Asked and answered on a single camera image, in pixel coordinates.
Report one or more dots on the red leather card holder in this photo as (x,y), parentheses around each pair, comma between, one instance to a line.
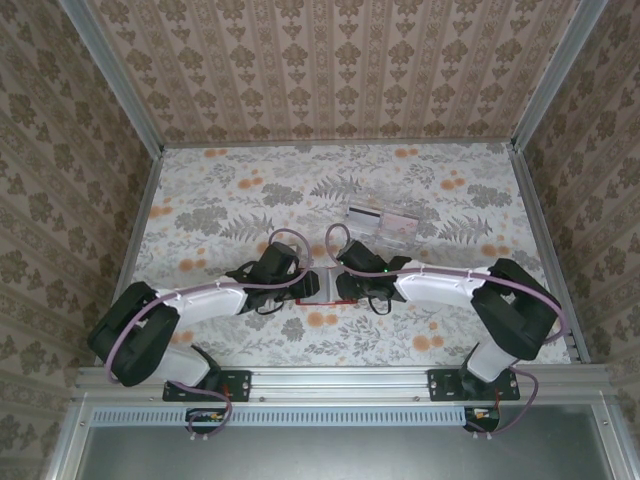
(327,301)

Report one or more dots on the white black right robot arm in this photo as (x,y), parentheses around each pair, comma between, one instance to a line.
(440,287)

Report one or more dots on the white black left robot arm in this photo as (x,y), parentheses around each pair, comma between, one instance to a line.
(210,302)

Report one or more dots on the white card with black stripe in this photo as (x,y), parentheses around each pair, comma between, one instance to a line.
(365,215)

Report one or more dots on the clear acrylic box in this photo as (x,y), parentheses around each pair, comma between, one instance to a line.
(395,242)

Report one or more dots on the floral patterned table cover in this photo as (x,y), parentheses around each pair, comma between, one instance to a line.
(350,340)

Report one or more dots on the grey metal panel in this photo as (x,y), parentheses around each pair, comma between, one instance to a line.
(340,455)

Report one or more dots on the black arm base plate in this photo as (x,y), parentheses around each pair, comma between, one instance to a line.
(235,385)
(445,385)

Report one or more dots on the aluminium back rail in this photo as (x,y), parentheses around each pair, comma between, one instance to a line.
(340,144)

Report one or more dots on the aluminium side rail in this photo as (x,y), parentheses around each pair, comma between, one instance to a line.
(142,240)
(545,240)

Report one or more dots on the aluminium frame post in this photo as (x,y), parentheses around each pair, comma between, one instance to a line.
(115,80)
(550,75)

